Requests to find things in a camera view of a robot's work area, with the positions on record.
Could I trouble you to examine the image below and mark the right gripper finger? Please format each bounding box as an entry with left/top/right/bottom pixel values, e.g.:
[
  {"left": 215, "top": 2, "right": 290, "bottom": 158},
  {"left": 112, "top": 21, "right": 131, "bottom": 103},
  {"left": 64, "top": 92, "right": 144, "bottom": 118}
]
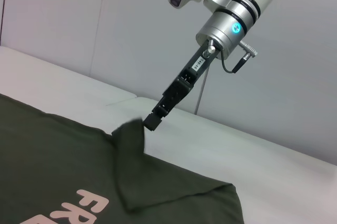
[{"left": 143, "top": 113, "right": 163, "bottom": 132}]

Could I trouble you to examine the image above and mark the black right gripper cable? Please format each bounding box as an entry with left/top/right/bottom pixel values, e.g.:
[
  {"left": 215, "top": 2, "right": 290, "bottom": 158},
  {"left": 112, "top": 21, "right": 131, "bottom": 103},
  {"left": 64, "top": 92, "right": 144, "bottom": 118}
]
[{"left": 220, "top": 41, "right": 260, "bottom": 75}]

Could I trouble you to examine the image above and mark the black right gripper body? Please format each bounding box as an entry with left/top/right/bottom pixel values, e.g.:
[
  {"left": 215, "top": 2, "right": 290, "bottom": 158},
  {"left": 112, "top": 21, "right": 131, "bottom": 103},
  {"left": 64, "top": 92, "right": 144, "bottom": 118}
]
[{"left": 152, "top": 40, "right": 219, "bottom": 118}]

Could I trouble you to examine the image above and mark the dark green FREE t-shirt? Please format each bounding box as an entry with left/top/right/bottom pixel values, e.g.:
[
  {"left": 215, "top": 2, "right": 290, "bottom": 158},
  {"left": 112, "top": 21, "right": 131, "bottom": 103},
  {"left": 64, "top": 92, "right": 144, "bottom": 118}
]
[{"left": 0, "top": 94, "right": 247, "bottom": 224}]

